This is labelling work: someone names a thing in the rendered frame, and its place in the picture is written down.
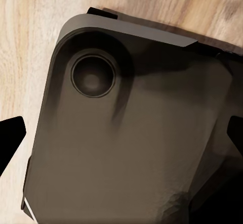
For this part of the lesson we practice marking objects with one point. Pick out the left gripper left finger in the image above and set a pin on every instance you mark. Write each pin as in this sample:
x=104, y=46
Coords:
x=12, y=132

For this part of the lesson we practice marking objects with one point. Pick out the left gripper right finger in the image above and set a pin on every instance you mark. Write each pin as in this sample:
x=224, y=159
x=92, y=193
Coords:
x=235, y=132

